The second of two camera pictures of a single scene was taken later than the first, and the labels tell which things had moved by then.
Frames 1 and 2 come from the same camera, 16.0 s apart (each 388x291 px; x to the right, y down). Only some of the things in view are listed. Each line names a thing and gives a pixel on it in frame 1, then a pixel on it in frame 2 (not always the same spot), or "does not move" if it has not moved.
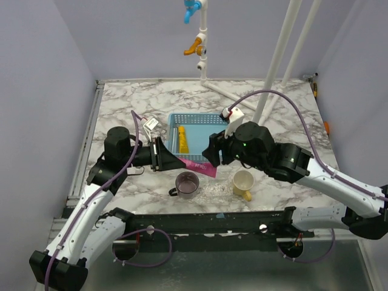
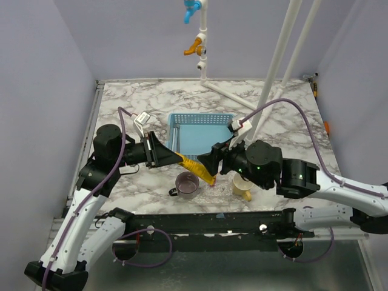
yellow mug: x=242 y=182 does not move
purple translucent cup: x=187 y=183 does not move
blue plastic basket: x=188 y=133 does not move
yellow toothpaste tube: x=183 y=146 -> x=198 y=168
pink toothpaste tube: x=204 y=168 -> x=214 y=183
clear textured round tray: x=218 y=190 does not move
